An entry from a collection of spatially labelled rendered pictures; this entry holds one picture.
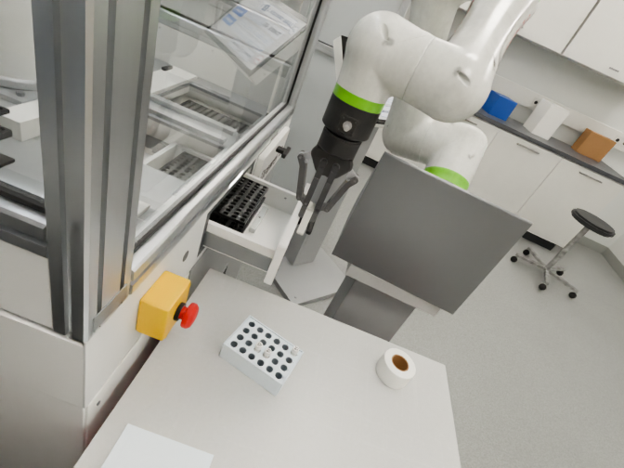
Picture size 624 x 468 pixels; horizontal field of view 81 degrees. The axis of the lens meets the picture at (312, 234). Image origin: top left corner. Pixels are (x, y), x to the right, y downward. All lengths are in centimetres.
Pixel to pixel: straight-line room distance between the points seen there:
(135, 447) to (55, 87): 45
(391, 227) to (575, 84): 383
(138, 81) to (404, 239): 75
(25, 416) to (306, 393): 42
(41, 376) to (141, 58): 41
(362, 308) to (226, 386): 60
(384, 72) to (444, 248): 50
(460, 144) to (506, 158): 282
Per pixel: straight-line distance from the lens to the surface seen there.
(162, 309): 56
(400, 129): 110
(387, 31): 62
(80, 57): 29
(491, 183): 396
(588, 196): 425
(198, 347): 71
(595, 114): 477
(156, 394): 66
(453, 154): 106
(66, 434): 70
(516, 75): 446
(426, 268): 100
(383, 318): 118
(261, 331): 72
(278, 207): 95
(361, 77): 62
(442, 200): 91
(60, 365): 54
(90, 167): 33
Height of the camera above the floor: 134
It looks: 33 degrees down
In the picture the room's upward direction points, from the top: 25 degrees clockwise
